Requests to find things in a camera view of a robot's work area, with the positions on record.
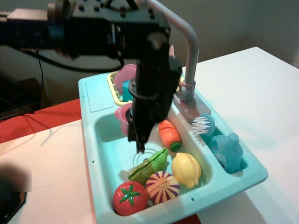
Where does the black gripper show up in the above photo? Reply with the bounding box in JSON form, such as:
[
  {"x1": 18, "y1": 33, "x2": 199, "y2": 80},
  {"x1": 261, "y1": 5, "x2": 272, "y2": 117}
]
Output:
[{"x1": 126, "y1": 32, "x2": 182, "y2": 153}]

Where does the pink toy cup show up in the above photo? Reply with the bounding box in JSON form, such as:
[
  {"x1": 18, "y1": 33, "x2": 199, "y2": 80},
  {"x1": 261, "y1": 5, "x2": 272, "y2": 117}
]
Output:
[{"x1": 114, "y1": 103, "x2": 132, "y2": 136}]

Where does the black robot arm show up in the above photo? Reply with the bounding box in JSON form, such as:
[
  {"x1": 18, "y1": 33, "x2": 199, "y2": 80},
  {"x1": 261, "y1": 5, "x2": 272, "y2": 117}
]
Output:
[{"x1": 0, "y1": 0, "x2": 182, "y2": 152}]

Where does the teal toy cup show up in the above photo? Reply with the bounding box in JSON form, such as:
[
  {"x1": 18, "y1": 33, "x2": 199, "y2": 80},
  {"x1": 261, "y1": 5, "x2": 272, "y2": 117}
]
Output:
[{"x1": 122, "y1": 80, "x2": 133, "y2": 102}]

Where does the teal toy sink unit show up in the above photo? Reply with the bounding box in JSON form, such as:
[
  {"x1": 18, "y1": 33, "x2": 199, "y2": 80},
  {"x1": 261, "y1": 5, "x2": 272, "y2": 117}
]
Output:
[{"x1": 78, "y1": 72, "x2": 268, "y2": 224}]

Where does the orange toy carrot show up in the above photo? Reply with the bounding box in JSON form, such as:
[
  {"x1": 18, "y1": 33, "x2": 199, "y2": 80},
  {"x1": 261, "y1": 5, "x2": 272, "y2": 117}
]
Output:
[{"x1": 158, "y1": 120, "x2": 181, "y2": 152}]

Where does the green toy pea pod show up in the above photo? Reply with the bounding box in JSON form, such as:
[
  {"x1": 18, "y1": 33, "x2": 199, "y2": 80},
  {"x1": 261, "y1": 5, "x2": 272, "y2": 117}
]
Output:
[{"x1": 128, "y1": 148, "x2": 169, "y2": 184}]

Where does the purple striped toy onion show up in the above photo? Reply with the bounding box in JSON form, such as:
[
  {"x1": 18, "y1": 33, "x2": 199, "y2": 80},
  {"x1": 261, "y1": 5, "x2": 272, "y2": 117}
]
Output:
[{"x1": 146, "y1": 171, "x2": 180, "y2": 205}]

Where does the grey toy faucet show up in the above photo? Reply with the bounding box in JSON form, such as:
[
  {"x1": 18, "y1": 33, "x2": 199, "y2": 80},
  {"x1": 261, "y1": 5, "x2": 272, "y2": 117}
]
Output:
[{"x1": 148, "y1": 0, "x2": 211, "y2": 124}]

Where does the yellow dish rack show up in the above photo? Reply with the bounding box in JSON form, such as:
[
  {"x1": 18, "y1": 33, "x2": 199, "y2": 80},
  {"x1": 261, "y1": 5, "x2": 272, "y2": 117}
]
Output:
[{"x1": 107, "y1": 71, "x2": 183, "y2": 105}]

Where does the yellow toy lemon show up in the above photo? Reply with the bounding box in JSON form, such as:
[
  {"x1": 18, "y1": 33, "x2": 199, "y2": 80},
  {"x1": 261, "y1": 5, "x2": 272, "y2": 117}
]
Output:
[{"x1": 171, "y1": 153, "x2": 201, "y2": 188}]

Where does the pink scalloped plate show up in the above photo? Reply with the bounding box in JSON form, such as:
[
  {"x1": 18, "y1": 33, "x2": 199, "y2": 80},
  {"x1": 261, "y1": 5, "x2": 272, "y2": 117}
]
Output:
[{"x1": 114, "y1": 64, "x2": 137, "y2": 94}]

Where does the red toy tomato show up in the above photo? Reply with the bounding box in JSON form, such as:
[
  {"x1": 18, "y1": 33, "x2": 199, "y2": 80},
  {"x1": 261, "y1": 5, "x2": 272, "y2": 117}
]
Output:
[{"x1": 113, "y1": 181, "x2": 148, "y2": 216}]

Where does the teal dish brush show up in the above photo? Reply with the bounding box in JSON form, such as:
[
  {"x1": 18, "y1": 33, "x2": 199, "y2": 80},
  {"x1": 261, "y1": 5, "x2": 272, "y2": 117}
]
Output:
[{"x1": 192, "y1": 113, "x2": 215, "y2": 137}]

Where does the pink toy knife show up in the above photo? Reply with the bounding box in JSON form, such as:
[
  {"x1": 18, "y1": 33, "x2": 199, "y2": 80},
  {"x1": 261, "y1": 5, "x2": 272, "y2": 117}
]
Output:
[{"x1": 169, "y1": 45, "x2": 175, "y2": 58}]

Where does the blue toy soap bottle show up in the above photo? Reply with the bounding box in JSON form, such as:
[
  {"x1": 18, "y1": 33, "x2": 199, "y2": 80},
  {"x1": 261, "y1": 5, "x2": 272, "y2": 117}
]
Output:
[{"x1": 210, "y1": 133, "x2": 243, "y2": 174}]

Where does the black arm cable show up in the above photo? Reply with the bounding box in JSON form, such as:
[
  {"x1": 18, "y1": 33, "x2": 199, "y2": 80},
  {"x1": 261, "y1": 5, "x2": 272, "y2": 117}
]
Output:
[{"x1": 28, "y1": 49, "x2": 125, "y2": 72}]

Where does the black power cord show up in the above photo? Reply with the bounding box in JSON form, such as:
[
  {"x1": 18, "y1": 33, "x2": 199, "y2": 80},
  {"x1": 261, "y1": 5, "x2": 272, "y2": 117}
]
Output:
[{"x1": 35, "y1": 49, "x2": 45, "y2": 110}]

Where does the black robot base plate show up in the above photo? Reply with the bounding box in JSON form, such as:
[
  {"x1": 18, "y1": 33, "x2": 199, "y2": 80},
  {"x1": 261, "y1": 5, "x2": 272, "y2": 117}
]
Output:
[{"x1": 0, "y1": 192, "x2": 27, "y2": 224}]

